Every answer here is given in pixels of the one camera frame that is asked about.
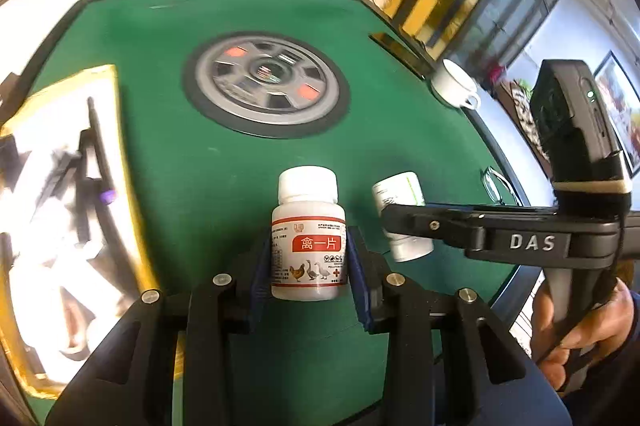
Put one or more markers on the round table control panel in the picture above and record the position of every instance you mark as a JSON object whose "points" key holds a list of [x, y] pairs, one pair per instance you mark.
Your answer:
{"points": [[240, 100]]}

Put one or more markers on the yellow-taped cardboard box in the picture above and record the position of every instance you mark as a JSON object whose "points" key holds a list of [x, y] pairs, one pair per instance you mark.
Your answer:
{"points": [[30, 226]]}

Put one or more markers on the chrome metal cup holder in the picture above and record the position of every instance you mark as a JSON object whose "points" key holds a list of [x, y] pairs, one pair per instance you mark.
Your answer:
{"points": [[492, 186]]}

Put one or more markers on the white bottle red label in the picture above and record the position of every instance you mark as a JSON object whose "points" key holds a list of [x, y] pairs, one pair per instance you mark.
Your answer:
{"points": [[307, 216]]}

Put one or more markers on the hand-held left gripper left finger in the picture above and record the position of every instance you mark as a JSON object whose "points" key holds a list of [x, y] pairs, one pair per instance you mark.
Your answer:
{"points": [[260, 271]]}

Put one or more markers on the white cup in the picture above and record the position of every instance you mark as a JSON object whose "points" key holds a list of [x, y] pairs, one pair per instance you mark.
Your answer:
{"points": [[452, 83]]}

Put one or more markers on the person's right hand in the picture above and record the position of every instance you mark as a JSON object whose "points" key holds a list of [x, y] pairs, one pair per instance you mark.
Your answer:
{"points": [[610, 321]]}

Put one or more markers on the white bottle green label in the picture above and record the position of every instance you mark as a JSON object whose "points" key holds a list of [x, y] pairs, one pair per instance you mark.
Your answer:
{"points": [[400, 188]]}

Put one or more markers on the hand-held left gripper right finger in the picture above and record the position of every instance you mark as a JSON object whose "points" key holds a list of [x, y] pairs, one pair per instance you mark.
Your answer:
{"points": [[357, 271]]}

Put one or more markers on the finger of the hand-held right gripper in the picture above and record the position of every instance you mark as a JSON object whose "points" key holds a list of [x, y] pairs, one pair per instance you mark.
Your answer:
{"points": [[430, 223]]}

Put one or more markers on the black marker purple cap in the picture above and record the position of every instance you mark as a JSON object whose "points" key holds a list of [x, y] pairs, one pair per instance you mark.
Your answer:
{"points": [[97, 155]]}

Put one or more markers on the person's right forearm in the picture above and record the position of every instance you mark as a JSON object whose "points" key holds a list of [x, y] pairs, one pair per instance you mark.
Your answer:
{"points": [[615, 386]]}

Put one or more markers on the framed wall picture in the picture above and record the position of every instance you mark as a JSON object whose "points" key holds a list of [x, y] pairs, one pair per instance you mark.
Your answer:
{"points": [[622, 105]]}

